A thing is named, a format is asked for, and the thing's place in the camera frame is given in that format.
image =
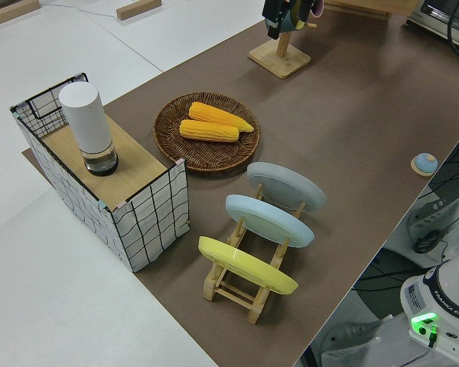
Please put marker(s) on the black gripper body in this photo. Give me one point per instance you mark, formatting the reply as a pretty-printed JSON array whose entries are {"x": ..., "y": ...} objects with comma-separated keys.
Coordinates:
[{"x": 274, "y": 10}]

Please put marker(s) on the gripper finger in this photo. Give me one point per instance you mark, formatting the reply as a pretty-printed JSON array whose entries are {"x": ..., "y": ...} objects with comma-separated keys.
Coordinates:
[{"x": 273, "y": 31}]

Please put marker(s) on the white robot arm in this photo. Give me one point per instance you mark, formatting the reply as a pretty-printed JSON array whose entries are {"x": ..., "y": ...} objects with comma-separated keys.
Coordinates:
[{"x": 440, "y": 302}]

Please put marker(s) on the dark blue mug, yellow inside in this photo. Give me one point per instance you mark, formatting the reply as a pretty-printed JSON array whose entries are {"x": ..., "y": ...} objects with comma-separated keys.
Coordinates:
[{"x": 290, "y": 21}]

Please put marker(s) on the wooden mug tree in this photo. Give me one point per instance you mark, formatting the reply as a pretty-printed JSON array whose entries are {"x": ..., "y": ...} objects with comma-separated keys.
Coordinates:
[{"x": 281, "y": 59}]

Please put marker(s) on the pink mug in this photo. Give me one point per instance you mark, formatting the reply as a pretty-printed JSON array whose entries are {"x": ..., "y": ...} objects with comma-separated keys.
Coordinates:
[{"x": 317, "y": 8}]

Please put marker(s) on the wooden cabinet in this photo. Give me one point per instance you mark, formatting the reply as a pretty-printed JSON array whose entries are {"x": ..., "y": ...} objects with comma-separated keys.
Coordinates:
[{"x": 367, "y": 5}]

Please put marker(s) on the yellow corn cob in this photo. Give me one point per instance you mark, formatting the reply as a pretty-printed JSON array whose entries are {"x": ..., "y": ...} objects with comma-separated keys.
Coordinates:
[
  {"x": 208, "y": 131},
  {"x": 214, "y": 114}
]

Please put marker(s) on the brown table mat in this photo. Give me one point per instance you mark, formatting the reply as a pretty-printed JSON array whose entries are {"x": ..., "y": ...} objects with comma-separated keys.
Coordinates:
[{"x": 329, "y": 126}]

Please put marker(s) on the wooden block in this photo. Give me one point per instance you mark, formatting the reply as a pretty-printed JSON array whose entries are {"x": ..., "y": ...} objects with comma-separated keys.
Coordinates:
[
  {"x": 7, "y": 12},
  {"x": 134, "y": 9}
]

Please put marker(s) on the round wicker basket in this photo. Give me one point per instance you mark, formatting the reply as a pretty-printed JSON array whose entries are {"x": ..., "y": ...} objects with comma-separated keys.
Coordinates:
[{"x": 206, "y": 154}]

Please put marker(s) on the grey plate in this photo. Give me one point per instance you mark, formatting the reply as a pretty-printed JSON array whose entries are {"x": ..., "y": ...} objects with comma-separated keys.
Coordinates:
[{"x": 287, "y": 185}]

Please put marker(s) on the white toaster oven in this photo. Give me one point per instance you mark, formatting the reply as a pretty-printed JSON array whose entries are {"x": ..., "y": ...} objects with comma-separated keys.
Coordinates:
[{"x": 432, "y": 17}]

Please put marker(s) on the light blue plate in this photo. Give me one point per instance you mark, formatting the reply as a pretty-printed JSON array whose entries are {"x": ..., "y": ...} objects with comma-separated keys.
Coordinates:
[{"x": 267, "y": 219}]

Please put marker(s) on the blue service bell, wooden base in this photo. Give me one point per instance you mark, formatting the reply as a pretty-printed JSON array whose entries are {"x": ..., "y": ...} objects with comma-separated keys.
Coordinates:
[{"x": 425, "y": 162}]

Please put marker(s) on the yellow plate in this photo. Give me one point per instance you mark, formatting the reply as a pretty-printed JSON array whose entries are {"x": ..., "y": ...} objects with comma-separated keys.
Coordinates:
[{"x": 245, "y": 264}]

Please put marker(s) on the white power strip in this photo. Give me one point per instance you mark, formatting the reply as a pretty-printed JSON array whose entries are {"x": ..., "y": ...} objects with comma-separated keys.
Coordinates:
[{"x": 434, "y": 214}]

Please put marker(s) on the wooden dish rack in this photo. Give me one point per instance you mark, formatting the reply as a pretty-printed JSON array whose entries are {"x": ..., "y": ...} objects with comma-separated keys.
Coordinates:
[{"x": 233, "y": 294}]

